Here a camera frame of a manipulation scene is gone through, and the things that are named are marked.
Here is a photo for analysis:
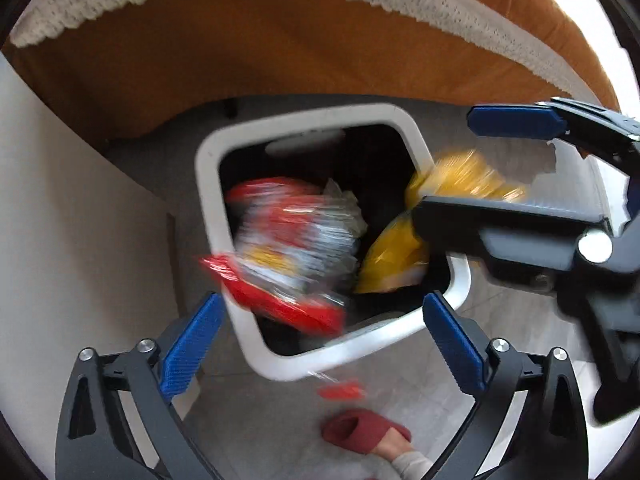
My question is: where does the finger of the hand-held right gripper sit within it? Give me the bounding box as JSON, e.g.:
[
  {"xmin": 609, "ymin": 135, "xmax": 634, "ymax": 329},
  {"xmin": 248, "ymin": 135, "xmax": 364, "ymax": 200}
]
[
  {"xmin": 467, "ymin": 98, "xmax": 640, "ymax": 161},
  {"xmin": 411, "ymin": 195, "xmax": 616, "ymax": 274}
]

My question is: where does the clear plastic bag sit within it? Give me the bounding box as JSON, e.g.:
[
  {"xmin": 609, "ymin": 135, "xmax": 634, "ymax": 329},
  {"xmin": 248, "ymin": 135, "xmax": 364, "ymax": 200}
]
[{"xmin": 320, "ymin": 177, "xmax": 369, "ymax": 242}]

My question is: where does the yellow snack packet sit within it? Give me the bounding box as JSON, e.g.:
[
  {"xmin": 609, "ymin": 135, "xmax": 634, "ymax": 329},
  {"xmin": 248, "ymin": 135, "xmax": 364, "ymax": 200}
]
[
  {"xmin": 352, "ymin": 210, "xmax": 432, "ymax": 295},
  {"xmin": 404, "ymin": 148, "xmax": 529, "ymax": 211}
]

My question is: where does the red snack packet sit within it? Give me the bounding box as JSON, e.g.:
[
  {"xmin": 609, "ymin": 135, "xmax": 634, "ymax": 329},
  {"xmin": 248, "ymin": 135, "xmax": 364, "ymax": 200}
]
[{"xmin": 197, "ymin": 177, "xmax": 369, "ymax": 336}]

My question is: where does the red slipper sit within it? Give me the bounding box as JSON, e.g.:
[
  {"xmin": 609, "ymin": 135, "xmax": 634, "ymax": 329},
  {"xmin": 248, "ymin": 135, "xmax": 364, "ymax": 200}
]
[{"xmin": 321, "ymin": 409, "xmax": 414, "ymax": 457}]

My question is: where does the red wrapper scrap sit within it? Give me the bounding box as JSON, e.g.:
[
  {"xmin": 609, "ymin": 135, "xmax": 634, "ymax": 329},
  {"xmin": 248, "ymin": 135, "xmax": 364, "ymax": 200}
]
[{"xmin": 317, "ymin": 380, "xmax": 366, "ymax": 402}]

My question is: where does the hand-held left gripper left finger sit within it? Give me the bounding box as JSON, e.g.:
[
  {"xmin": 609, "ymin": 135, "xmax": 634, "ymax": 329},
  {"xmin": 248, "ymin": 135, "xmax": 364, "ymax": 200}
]
[{"xmin": 55, "ymin": 290, "xmax": 227, "ymax": 480}]

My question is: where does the person's foot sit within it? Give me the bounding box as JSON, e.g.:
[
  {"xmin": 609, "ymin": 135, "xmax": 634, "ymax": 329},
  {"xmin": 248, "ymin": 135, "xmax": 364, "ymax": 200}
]
[{"xmin": 367, "ymin": 435, "xmax": 414, "ymax": 462}]

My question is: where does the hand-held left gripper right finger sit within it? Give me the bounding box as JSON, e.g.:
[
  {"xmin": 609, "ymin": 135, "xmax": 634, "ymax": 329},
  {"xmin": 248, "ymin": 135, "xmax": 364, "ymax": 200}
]
[{"xmin": 422, "ymin": 290, "xmax": 589, "ymax": 480}]

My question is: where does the white trash bin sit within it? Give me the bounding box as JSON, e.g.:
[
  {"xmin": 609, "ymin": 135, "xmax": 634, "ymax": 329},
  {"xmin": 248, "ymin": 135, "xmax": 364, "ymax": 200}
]
[{"xmin": 195, "ymin": 103, "xmax": 472, "ymax": 382}]

